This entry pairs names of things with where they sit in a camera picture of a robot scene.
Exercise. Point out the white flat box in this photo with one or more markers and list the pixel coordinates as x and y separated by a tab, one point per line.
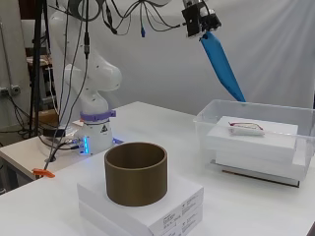
183	193
256	144
262	168
190	224

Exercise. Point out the brown cardboard box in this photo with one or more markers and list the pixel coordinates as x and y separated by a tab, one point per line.
49	117

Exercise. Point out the orange clamp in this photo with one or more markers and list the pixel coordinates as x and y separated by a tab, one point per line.
42	172

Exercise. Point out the brown round tub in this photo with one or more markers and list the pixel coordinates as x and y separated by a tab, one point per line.
136	183

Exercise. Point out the black tripod stand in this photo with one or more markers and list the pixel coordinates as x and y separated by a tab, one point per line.
37	65

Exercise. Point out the black and silver robot hand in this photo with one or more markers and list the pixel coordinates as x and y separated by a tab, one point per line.
197	19

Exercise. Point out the white hanging sheet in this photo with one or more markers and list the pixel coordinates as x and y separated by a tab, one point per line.
164	72

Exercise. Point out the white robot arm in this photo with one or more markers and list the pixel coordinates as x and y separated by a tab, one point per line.
98	75

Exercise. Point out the blue plastic lid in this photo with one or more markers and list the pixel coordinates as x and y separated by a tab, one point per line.
220	62

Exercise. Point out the small black adapter box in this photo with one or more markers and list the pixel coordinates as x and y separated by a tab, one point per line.
54	131

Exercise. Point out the grey wall bracket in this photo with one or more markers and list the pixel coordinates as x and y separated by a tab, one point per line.
13	89

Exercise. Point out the clear plastic storage box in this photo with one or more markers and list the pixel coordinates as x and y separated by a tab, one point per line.
203	122

